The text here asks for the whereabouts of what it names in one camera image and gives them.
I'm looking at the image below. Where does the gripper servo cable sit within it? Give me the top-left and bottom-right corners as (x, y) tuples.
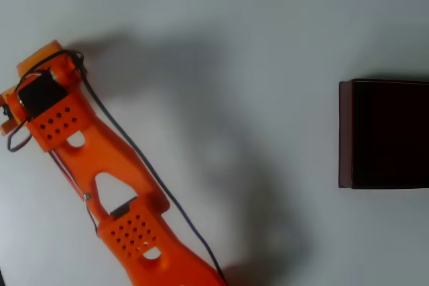
(6, 119), (33, 153)

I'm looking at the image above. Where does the dark red box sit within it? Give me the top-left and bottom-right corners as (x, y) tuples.
(338, 78), (429, 190)

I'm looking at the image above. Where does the red white servo wire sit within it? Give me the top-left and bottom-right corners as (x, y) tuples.
(48, 150), (100, 235)

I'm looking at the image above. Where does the long black arm cable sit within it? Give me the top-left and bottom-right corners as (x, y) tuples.
(18, 50), (229, 286)

